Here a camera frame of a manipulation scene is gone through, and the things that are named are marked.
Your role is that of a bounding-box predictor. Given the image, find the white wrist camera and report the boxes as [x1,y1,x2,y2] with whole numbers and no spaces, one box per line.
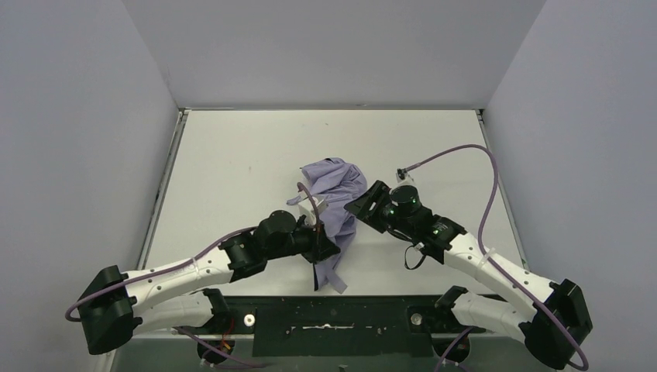
[297,196,328,226]
[396,168,415,187]

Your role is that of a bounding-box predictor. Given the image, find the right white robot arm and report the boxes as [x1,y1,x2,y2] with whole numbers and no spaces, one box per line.
[345,181,593,370]

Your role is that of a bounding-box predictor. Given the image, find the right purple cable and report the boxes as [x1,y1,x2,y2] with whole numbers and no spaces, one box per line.
[397,143,590,372]

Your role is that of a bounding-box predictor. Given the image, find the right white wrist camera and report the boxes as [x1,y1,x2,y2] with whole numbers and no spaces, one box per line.
[396,168,415,187]

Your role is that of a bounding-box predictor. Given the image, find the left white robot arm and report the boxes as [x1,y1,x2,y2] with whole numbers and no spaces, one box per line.
[65,210,340,355]

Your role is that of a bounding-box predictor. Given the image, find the purple cable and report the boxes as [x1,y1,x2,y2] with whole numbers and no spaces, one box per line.
[397,143,590,372]
[64,181,325,323]

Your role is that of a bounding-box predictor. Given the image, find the black and lavender folding umbrella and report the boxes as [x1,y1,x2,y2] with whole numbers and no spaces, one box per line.
[301,157,368,294]

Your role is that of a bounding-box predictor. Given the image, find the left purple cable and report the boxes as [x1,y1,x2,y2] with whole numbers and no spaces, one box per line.
[64,181,325,323]

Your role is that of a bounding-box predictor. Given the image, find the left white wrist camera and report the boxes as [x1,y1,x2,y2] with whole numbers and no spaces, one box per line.
[297,196,328,226]

